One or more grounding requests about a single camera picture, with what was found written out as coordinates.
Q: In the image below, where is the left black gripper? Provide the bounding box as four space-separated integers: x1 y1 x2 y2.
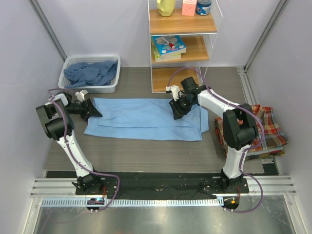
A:
66 99 103 121

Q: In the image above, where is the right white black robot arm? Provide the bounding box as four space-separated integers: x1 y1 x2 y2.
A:
166 77 258 193

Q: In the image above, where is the dark blue checked shirt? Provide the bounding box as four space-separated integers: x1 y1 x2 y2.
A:
64 60 118 89

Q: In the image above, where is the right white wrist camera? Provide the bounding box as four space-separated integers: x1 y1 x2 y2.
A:
166 85 181 101

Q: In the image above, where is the purple cable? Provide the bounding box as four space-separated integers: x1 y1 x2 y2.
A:
47 88 121 212
166 67 265 214

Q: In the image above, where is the green book underneath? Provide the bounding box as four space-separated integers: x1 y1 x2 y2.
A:
152 43 181 62

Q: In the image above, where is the pink box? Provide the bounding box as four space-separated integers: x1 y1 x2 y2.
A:
181 0 197 16

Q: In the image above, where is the red white marker pen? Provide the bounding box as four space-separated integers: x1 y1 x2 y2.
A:
162 37 175 49

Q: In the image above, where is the white plastic basket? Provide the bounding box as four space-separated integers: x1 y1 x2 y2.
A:
58 55 121 93

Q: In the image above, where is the yellow bottle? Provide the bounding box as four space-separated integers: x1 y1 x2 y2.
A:
156 0 176 17

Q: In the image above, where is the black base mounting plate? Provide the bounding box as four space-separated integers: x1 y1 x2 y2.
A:
46 170 250 198

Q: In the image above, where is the white slotted cable duct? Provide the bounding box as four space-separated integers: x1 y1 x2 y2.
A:
41 197 224 208

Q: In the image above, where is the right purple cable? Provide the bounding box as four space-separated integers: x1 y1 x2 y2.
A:
166 67 265 214

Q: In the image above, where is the red plaid folded shirt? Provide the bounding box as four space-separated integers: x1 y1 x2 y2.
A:
214 104 289 161

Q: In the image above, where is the white wire wooden shelf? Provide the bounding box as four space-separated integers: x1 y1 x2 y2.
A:
147 0 223 93

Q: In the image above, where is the light blue long sleeve shirt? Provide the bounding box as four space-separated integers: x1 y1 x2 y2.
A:
84 98 209 141

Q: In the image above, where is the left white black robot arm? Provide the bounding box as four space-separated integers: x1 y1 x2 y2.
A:
36 90 104 195

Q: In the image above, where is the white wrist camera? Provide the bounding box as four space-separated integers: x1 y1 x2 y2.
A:
75 90 88 102
166 85 181 101

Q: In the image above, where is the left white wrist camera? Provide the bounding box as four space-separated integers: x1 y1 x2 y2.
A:
75 90 88 102

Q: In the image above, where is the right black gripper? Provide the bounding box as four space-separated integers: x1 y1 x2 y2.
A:
169 95 195 120

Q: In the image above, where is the blue tin can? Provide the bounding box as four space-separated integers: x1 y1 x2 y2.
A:
195 0 212 16

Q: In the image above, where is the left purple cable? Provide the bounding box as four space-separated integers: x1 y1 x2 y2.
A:
47 88 121 212

